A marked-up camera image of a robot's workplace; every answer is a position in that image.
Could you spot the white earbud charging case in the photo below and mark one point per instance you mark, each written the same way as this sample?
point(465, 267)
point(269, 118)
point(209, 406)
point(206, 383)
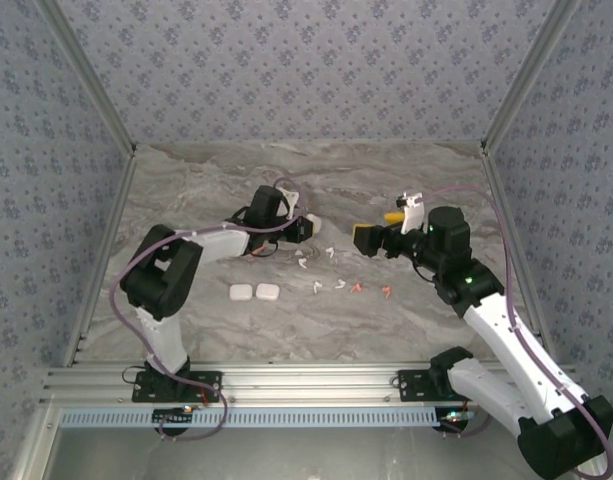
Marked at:
point(267, 291)
point(314, 223)
point(240, 292)

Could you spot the orange earbud charging case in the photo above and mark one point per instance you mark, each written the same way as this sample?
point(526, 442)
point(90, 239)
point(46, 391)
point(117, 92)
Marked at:
point(258, 249)

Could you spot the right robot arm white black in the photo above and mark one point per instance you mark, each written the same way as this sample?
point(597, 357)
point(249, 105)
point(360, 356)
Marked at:
point(511, 340)

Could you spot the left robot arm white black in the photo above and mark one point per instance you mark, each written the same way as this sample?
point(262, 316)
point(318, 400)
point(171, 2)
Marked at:
point(161, 270)

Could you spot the small circuit board with light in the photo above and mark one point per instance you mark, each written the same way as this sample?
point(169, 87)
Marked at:
point(453, 424)
point(173, 416)

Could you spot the grey metal panel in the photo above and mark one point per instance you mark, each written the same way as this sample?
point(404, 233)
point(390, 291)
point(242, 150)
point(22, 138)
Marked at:
point(311, 455)

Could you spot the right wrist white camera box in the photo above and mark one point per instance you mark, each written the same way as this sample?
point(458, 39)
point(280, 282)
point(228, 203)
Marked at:
point(413, 215)

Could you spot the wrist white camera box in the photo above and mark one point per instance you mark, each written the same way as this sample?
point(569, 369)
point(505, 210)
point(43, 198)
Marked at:
point(288, 194)
point(413, 215)

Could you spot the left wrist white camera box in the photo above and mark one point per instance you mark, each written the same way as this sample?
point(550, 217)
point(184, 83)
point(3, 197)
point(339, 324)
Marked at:
point(288, 194)

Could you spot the aluminium table side rail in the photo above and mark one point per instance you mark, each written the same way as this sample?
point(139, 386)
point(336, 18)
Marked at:
point(120, 187)
point(496, 180)

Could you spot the thin aluminium table edge rail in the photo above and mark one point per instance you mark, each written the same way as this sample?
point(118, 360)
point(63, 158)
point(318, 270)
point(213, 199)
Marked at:
point(311, 144)

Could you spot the wide aluminium mounting rail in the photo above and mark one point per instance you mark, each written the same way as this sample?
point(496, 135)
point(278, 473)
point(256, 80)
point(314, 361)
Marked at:
point(311, 382)

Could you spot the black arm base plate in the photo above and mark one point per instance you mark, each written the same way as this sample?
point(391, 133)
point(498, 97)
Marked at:
point(141, 393)
point(416, 390)

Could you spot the aluminium corner post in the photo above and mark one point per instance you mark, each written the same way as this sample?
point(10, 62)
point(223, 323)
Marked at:
point(92, 75)
point(526, 75)

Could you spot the aluminium lower frame post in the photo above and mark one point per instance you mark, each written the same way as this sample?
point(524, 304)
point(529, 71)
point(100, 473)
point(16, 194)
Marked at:
point(33, 450)

